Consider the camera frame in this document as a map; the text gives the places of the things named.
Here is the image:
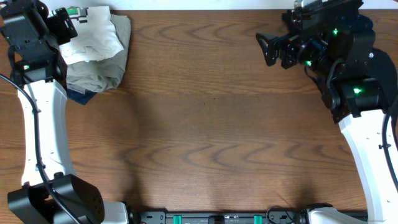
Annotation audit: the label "white printed t-shirt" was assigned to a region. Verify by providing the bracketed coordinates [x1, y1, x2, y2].
[60, 6, 124, 65]

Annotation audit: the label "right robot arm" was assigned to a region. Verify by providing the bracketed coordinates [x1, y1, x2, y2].
[256, 15, 397, 223]

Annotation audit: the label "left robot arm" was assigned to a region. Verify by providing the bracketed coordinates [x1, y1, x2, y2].
[1, 0, 131, 223]

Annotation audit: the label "folded khaki trousers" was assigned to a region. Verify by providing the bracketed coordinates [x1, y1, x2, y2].
[67, 14, 131, 93]

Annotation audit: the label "folded navy garment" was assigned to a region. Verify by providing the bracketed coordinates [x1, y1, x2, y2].
[67, 89, 96, 105]

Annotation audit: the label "black t-shirt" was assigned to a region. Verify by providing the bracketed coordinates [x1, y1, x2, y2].
[282, 0, 398, 103]

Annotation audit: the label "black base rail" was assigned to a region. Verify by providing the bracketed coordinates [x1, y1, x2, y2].
[130, 208, 311, 224]

